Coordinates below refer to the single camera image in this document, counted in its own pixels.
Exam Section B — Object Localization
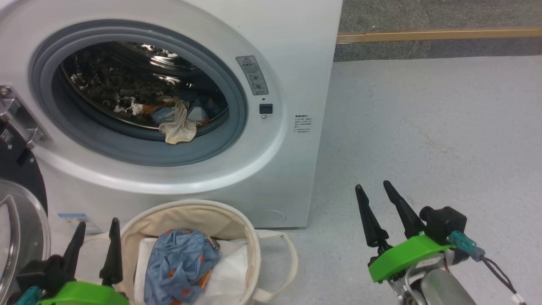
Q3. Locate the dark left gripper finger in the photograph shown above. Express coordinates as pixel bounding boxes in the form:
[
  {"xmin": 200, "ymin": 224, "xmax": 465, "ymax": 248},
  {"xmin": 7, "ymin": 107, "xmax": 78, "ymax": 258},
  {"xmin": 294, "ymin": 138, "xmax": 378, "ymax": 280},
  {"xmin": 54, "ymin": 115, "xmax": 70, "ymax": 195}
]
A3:
[
  {"xmin": 63, "ymin": 221, "xmax": 87, "ymax": 280},
  {"xmin": 100, "ymin": 218, "xmax": 124, "ymax": 286}
]

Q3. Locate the cream canvas laundry basket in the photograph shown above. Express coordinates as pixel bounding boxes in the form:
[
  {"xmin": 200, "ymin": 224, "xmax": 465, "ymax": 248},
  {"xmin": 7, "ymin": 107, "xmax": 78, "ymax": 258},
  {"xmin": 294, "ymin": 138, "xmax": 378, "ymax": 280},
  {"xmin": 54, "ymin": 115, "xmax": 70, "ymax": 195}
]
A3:
[{"xmin": 83, "ymin": 199, "xmax": 299, "ymax": 305}]

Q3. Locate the teal camera connector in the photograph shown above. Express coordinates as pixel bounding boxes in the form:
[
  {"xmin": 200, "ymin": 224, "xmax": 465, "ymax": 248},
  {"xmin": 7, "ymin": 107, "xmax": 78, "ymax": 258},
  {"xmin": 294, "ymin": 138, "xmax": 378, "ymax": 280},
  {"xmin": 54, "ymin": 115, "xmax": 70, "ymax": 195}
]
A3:
[
  {"xmin": 14, "ymin": 286, "xmax": 44, "ymax": 305},
  {"xmin": 449, "ymin": 230, "xmax": 486, "ymax": 261}
]

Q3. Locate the teal right camera connector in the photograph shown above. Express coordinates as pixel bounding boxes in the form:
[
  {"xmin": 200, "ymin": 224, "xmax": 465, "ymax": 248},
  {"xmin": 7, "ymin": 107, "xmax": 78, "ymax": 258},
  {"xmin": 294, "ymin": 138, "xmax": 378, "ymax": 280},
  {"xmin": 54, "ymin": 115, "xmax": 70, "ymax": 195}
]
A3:
[{"xmin": 449, "ymin": 230, "xmax": 486, "ymax": 261}]

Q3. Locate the blue orange-print garment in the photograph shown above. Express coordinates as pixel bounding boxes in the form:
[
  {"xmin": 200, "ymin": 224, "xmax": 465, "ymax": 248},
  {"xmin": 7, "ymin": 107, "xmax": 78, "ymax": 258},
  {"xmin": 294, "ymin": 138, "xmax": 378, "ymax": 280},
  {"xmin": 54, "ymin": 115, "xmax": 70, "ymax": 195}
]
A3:
[{"xmin": 144, "ymin": 228, "xmax": 221, "ymax": 305}]

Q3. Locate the grey rubber door gasket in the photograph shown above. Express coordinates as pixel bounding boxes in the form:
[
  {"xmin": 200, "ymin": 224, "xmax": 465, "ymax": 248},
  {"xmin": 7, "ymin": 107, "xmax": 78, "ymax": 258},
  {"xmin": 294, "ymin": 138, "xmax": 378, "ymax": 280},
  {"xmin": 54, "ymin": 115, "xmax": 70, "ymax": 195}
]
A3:
[{"xmin": 29, "ymin": 19, "xmax": 249, "ymax": 167}]

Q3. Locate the small printed text sticker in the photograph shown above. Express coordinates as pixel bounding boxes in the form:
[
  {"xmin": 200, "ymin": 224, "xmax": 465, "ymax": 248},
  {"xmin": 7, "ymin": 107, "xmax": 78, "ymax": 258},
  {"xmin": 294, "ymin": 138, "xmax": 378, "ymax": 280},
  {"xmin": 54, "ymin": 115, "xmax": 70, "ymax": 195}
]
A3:
[{"xmin": 294, "ymin": 114, "xmax": 312, "ymax": 134}]

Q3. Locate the grey warning label sticker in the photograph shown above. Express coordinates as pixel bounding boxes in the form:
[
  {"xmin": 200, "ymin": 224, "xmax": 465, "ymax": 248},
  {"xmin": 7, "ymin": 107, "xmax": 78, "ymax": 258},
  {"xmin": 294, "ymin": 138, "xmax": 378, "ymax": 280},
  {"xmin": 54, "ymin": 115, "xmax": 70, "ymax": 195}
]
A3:
[{"xmin": 236, "ymin": 55, "xmax": 269, "ymax": 96}]

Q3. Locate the white front-load washing machine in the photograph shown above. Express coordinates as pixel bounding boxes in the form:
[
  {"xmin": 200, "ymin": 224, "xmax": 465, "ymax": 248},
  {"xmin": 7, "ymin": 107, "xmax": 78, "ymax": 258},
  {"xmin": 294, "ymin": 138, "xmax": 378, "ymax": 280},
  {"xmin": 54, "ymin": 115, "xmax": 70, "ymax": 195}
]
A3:
[{"xmin": 0, "ymin": 0, "xmax": 343, "ymax": 234}]

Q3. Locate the black glass washing machine door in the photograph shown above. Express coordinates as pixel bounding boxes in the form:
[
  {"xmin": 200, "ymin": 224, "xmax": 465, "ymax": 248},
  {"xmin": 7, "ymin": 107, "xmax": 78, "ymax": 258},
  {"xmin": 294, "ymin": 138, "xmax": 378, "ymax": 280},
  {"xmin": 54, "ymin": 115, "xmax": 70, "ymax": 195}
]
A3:
[{"xmin": 0, "ymin": 122, "xmax": 52, "ymax": 299}]

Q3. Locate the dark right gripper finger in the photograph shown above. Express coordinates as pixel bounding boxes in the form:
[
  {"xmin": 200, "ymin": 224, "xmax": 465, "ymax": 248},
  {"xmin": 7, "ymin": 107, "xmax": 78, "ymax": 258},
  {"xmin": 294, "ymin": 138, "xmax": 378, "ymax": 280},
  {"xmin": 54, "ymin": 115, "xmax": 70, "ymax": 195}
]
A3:
[
  {"xmin": 383, "ymin": 180, "xmax": 426, "ymax": 240},
  {"xmin": 355, "ymin": 184, "xmax": 390, "ymax": 257}
]

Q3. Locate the stainless steel washer drum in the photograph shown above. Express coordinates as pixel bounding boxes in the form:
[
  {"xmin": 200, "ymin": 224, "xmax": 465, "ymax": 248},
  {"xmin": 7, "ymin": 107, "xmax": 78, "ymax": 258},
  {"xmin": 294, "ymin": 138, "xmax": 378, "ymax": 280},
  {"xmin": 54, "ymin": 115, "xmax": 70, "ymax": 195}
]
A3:
[{"xmin": 59, "ymin": 42, "xmax": 230, "ymax": 130}]

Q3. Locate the white cloth basket liner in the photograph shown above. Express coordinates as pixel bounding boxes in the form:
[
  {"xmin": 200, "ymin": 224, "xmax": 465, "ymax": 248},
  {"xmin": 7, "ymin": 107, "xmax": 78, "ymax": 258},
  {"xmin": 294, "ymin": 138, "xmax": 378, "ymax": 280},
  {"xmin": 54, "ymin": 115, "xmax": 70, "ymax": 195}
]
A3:
[{"xmin": 133, "ymin": 237, "xmax": 249, "ymax": 305}]

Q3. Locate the blue energy label sticker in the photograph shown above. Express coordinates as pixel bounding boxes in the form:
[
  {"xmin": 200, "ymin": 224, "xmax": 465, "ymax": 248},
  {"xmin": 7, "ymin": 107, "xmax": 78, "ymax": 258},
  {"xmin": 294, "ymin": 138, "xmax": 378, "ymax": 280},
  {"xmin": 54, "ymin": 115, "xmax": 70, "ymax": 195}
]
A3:
[{"xmin": 57, "ymin": 213, "xmax": 103, "ymax": 234}]

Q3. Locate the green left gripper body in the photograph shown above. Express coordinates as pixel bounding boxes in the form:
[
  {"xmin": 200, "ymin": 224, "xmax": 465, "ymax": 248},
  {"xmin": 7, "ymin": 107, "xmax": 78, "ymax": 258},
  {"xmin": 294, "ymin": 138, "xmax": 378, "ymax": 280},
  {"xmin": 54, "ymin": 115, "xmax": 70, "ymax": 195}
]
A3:
[{"xmin": 37, "ymin": 280, "xmax": 130, "ymax": 305}]

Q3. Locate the teal left camera connector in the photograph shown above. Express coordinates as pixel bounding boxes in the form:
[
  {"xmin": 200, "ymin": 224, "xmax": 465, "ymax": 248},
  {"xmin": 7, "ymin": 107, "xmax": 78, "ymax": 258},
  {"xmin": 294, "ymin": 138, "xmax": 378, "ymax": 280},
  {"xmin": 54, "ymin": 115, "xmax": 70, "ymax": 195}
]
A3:
[{"xmin": 14, "ymin": 286, "xmax": 44, "ymax": 305}]

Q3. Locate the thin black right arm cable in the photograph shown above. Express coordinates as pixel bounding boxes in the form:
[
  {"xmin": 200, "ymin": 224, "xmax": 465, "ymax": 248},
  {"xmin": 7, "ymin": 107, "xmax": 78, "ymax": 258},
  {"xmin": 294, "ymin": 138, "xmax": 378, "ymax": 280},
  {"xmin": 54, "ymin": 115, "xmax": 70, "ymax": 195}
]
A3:
[{"xmin": 481, "ymin": 256, "xmax": 528, "ymax": 305}]

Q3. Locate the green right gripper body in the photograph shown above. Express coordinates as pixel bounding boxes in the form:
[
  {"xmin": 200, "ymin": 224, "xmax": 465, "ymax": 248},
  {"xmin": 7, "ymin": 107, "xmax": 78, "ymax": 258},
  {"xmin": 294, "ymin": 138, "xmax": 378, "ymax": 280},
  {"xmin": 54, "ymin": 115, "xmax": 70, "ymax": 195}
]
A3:
[{"xmin": 368, "ymin": 234, "xmax": 456, "ymax": 283}]

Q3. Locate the silver door hinge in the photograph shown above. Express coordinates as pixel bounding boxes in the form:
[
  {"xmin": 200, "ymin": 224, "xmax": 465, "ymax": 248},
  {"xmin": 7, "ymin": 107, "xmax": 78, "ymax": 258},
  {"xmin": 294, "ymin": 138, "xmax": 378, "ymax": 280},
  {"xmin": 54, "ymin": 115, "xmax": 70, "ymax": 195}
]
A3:
[{"xmin": 0, "ymin": 85, "xmax": 48, "ymax": 150}]

